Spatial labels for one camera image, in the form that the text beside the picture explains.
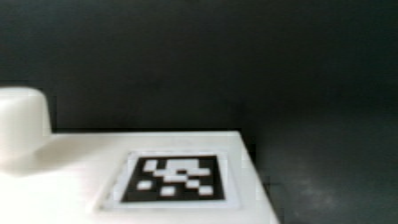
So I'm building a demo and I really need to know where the white drawer cabinet box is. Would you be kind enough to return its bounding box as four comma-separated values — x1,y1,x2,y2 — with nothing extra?
0,87,279,224

